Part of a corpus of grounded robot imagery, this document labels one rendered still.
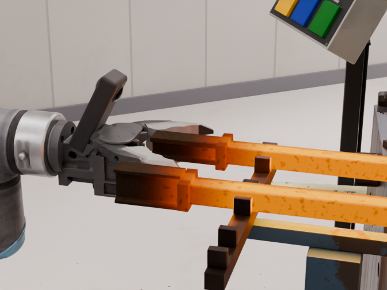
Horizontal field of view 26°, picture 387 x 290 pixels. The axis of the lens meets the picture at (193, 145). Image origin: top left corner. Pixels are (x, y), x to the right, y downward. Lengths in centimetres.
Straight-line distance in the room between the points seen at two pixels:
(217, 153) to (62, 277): 180
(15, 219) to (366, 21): 93
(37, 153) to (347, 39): 89
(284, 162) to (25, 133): 34
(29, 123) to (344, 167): 42
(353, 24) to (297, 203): 92
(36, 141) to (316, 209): 39
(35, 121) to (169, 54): 309
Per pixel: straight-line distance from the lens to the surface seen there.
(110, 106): 111
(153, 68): 420
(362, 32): 184
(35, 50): 400
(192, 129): 115
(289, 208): 95
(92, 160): 113
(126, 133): 111
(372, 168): 105
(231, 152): 107
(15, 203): 122
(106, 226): 311
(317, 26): 187
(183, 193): 96
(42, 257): 294
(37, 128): 113
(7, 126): 115
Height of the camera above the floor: 145
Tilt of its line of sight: 22 degrees down
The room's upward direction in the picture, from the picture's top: straight up
